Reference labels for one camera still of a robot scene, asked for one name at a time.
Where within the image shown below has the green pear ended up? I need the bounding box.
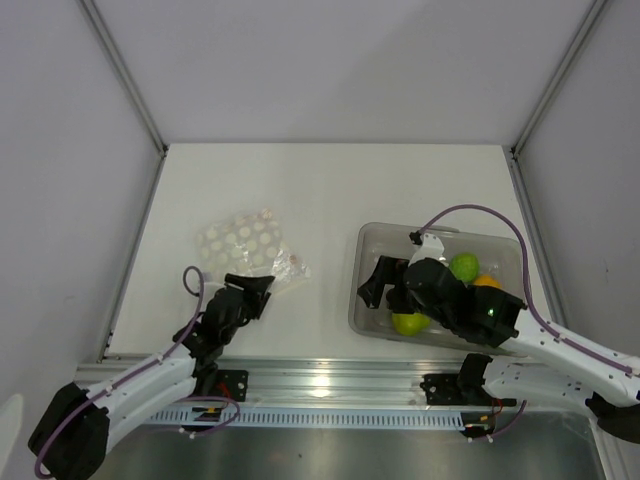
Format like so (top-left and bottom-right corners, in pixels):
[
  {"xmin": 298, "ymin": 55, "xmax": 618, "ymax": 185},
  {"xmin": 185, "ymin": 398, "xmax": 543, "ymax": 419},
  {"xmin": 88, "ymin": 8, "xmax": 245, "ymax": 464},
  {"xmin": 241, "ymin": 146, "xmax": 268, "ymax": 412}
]
[{"xmin": 391, "ymin": 313, "xmax": 431, "ymax": 336}]

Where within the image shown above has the polka dot zip top bag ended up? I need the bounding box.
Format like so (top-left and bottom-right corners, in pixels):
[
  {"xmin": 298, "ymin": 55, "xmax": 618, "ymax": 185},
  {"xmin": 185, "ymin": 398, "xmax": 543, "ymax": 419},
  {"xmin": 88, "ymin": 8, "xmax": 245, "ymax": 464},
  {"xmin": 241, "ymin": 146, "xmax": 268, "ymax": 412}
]
[{"xmin": 194, "ymin": 209, "xmax": 311, "ymax": 293}]

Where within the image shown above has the green bumpy lime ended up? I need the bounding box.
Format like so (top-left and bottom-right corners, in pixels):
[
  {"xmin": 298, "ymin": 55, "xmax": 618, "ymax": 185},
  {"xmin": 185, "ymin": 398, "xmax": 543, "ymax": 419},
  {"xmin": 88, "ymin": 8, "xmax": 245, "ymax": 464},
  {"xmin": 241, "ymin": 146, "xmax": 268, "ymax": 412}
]
[{"xmin": 449, "ymin": 252, "xmax": 480, "ymax": 283}]

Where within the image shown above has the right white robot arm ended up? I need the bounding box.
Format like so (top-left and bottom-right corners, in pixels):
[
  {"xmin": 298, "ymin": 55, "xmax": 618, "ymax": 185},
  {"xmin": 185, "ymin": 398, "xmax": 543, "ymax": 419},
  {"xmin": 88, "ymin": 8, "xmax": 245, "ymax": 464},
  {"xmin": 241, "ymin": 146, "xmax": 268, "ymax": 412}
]
[{"xmin": 356, "ymin": 256, "xmax": 639, "ymax": 443}]

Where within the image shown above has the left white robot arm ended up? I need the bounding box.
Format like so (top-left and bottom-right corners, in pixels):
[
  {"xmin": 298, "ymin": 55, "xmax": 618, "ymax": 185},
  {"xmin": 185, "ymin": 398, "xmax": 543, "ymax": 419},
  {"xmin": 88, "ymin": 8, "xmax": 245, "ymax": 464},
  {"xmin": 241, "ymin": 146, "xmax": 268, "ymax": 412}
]
[{"xmin": 28, "ymin": 267, "xmax": 275, "ymax": 479}]

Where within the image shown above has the clear plastic food bin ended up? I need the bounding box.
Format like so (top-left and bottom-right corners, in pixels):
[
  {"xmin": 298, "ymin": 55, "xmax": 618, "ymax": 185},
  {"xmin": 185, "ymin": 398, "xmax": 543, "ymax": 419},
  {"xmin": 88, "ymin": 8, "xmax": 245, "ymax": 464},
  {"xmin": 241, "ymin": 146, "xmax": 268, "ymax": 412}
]
[{"xmin": 349, "ymin": 222, "xmax": 525, "ymax": 355}]

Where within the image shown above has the orange lemon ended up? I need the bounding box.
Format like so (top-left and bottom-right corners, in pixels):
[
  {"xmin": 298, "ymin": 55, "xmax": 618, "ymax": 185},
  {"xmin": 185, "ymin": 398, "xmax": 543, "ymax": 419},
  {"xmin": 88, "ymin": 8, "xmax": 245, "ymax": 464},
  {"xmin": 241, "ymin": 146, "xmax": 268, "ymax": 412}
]
[{"xmin": 471, "ymin": 274, "xmax": 502, "ymax": 290}]

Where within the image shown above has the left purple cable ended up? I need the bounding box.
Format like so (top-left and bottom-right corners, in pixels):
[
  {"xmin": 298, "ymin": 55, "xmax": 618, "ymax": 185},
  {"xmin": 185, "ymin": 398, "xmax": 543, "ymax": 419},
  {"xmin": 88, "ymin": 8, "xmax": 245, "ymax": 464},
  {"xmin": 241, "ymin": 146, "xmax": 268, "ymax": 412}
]
[{"xmin": 32, "ymin": 264, "xmax": 211, "ymax": 476}]

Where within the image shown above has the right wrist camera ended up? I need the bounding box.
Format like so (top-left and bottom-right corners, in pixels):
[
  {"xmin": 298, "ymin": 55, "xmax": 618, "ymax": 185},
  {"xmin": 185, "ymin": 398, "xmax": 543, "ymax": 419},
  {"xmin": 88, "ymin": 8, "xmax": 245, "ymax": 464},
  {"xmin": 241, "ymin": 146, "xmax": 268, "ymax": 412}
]
[{"xmin": 409, "ymin": 231, "xmax": 445, "ymax": 264}]

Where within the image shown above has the left black base bracket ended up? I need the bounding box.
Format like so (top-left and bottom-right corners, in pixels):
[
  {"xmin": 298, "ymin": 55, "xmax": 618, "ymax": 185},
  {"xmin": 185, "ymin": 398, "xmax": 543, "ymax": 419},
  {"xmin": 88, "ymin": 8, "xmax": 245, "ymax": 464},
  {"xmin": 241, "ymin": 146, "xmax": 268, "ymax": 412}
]
[{"xmin": 197, "ymin": 369, "xmax": 249, "ymax": 402}]

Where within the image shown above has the black base bracket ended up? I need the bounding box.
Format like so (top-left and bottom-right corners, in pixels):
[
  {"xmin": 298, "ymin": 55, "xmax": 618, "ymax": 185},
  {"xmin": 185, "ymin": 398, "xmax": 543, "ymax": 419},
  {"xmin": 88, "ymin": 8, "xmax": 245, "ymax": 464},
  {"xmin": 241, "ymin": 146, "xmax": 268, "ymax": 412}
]
[
  {"xmin": 197, "ymin": 369, "xmax": 249, "ymax": 402},
  {"xmin": 419, "ymin": 373, "xmax": 483, "ymax": 406}
]

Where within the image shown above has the aluminium mounting rail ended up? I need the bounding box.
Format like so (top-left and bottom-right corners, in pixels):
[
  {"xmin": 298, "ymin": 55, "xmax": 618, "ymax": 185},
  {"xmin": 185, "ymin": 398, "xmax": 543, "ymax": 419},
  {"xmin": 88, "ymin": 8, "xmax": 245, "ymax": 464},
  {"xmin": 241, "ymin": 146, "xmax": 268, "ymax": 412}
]
[{"xmin": 67, "ymin": 355, "xmax": 606, "ymax": 409}]

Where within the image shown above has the right black base bracket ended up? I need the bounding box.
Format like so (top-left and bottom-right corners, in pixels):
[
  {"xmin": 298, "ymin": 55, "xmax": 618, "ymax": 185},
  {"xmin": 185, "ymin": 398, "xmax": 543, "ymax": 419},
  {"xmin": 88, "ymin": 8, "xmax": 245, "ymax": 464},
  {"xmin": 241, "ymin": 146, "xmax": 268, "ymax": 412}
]
[{"xmin": 419, "ymin": 373, "xmax": 483, "ymax": 406}]

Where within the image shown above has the white slotted cable duct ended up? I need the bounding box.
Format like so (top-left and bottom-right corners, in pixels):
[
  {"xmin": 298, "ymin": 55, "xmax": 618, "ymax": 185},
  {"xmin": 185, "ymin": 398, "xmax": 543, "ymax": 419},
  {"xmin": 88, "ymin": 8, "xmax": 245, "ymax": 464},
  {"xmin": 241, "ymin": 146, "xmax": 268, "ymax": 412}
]
[{"xmin": 145, "ymin": 406, "xmax": 484, "ymax": 431}]

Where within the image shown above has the left aluminium frame post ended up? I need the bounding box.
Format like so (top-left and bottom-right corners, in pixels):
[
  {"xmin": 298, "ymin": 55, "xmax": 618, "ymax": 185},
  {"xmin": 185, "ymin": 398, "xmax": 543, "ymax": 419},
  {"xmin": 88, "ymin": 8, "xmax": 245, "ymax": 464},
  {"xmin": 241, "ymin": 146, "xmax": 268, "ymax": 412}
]
[{"xmin": 76, "ymin": 0, "xmax": 168, "ymax": 157}]

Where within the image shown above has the aluminium frame post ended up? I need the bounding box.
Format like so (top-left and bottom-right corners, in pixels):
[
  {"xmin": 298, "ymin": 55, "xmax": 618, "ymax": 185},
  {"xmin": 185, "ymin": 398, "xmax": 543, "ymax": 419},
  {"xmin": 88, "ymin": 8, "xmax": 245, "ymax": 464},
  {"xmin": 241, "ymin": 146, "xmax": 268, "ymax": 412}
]
[
  {"xmin": 76, "ymin": 0, "xmax": 168, "ymax": 157},
  {"xmin": 510, "ymin": 0, "xmax": 613, "ymax": 160}
]

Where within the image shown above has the right aluminium frame post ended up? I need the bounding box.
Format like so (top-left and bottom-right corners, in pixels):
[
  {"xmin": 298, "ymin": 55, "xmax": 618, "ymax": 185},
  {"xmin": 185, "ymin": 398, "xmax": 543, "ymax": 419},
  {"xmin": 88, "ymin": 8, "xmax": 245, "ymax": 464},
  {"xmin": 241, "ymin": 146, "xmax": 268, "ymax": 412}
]
[{"xmin": 510, "ymin": 0, "xmax": 613, "ymax": 160}]

